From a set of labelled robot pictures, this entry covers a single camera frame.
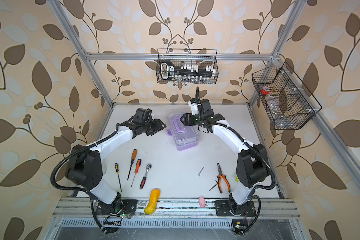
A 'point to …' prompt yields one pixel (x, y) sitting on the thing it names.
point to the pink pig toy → (202, 202)
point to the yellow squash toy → (151, 206)
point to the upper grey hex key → (200, 171)
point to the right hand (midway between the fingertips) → (186, 119)
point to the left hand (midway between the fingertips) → (165, 125)
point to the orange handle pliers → (219, 179)
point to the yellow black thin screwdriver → (117, 172)
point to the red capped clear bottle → (265, 90)
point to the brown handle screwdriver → (134, 157)
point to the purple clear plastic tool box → (186, 137)
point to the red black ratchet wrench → (148, 167)
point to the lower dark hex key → (217, 182)
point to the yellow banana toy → (237, 179)
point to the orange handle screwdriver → (138, 165)
